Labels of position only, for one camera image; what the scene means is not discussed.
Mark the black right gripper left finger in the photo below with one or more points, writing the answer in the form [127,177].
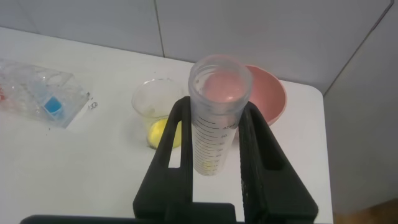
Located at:
[168,186]

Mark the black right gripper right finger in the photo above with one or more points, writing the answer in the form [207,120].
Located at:
[267,186]

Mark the test tube with yellow pigment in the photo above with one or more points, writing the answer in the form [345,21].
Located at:
[214,133]

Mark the clear plastic beaker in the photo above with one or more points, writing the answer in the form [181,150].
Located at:
[155,102]

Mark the clear plastic test tube rack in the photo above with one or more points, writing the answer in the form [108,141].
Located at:
[28,90]

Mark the pink bowl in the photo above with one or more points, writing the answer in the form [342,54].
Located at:
[267,93]

